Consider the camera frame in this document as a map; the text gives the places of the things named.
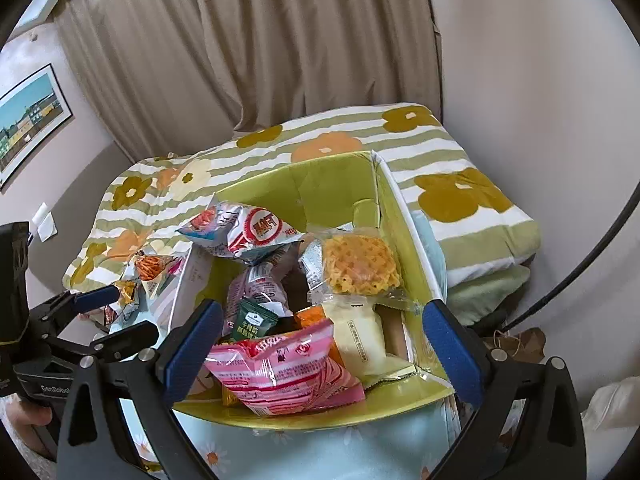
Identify cream orange pastry packet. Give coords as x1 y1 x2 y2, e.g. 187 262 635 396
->
295 297 426 391

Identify grey padded headboard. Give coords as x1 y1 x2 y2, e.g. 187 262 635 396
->
25 135 137 302

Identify floral striped blanket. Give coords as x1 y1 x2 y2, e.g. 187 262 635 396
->
64 102 542 307

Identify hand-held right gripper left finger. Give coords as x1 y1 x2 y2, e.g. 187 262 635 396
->
56 299 225 480

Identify pink striped snack packet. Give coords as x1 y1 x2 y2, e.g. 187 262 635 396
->
205 317 366 417

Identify small yellow snack packet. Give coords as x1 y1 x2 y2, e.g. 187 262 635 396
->
112 280 139 311

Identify green cardboard box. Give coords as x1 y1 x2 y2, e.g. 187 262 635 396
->
167 150 464 434

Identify wall poster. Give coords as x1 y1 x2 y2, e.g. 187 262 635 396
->
0 63 75 191

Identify grey purple snack packet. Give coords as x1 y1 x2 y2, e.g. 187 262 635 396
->
222 260 301 344

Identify orange sticks snack packet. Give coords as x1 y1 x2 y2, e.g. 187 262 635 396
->
122 247 194 291

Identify waffle snack packet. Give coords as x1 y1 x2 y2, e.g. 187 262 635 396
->
299 227 426 314

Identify brown paper bag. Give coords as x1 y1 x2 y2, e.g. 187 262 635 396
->
482 327 546 364

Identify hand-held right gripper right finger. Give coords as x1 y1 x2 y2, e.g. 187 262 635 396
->
421 299 587 480

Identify person's left hand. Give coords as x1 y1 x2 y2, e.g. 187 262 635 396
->
0 394 54 461

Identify red circle snack packet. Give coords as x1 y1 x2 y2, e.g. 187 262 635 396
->
176 199 306 266

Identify small green snack packet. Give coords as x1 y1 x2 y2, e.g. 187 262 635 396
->
230 297 281 344

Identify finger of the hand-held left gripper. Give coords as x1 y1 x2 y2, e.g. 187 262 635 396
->
30 286 121 342
49 320 159 367

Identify white cloth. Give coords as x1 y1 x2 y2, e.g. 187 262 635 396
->
582 375 640 432

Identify black curved stand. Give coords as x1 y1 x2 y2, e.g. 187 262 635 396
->
492 192 640 334

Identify beige curtain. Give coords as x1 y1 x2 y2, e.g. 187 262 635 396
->
52 0 444 162

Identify green pillow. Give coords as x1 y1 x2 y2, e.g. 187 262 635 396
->
445 265 531 326

